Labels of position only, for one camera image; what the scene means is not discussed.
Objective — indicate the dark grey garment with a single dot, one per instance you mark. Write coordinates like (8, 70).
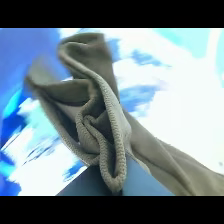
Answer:
(100, 113)

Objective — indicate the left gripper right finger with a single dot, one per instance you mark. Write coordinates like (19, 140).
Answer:
(143, 180)

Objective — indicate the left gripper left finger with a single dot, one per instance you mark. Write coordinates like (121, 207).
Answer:
(88, 183)

